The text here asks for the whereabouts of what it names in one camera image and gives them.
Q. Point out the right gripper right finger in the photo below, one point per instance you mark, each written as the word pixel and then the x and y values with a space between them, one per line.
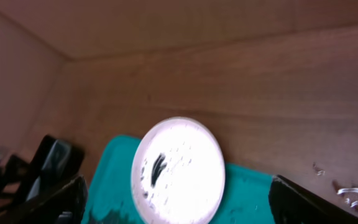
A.
pixel 291 203

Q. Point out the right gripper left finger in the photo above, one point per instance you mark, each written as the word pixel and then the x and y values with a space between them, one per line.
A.
pixel 63 203

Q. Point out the white plate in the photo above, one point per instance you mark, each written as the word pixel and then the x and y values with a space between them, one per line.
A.
pixel 178 173

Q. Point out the black water tray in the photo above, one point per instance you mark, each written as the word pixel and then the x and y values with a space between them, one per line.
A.
pixel 54 161

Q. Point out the teal plastic tray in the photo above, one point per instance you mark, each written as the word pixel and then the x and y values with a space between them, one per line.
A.
pixel 245 200

